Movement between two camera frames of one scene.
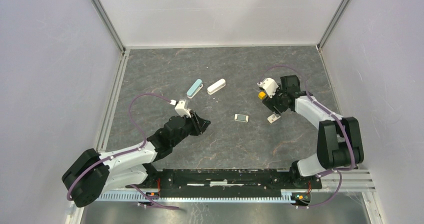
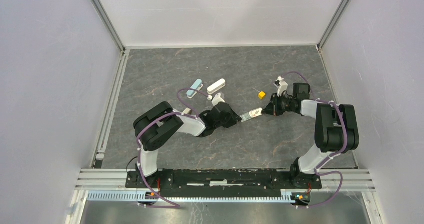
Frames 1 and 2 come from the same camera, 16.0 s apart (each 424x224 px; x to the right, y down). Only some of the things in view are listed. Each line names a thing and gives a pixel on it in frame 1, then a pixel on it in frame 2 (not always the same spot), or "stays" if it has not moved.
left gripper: [199, 124] to [234, 118]
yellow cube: [261, 95] stays
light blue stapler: [195, 88] stays
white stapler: [216, 86] stays
